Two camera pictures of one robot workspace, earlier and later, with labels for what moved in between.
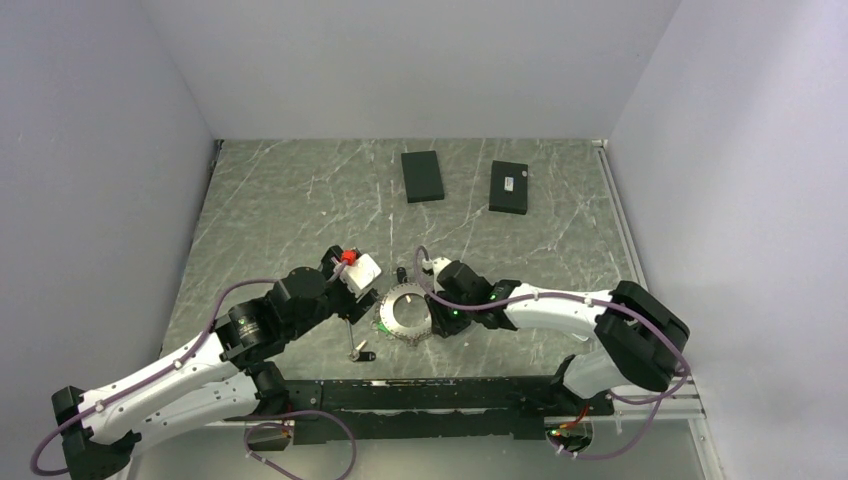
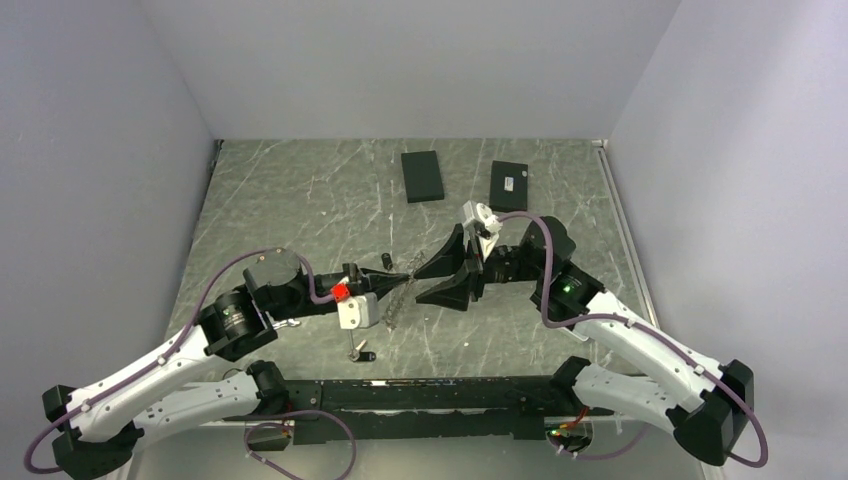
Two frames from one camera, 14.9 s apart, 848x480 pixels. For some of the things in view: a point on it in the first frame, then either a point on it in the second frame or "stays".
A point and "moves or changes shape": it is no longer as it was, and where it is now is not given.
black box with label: [508, 187] stays
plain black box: [422, 176] stays
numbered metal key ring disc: [386, 312] moves or changes shape
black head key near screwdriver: [356, 355] stays
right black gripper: [439, 322] -> [448, 259]
